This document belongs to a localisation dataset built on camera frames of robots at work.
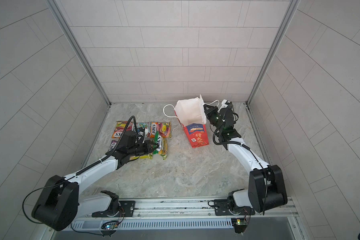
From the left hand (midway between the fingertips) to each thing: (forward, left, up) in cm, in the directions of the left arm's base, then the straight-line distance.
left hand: (162, 144), depth 82 cm
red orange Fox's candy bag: (+17, +31, -8) cm, 37 cm away
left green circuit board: (-36, +19, -7) cm, 41 cm away
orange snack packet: (+15, +2, -8) cm, 17 cm away
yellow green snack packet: (-3, +8, -9) cm, 13 cm away
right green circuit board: (-35, -38, -11) cm, 53 cm away
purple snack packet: (+5, +32, -9) cm, 33 cm away
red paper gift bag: (+21, -16, +2) cm, 26 cm away
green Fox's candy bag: (+2, +2, 0) cm, 3 cm away
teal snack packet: (+18, +14, -8) cm, 24 cm away
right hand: (+15, -21, +16) cm, 31 cm away
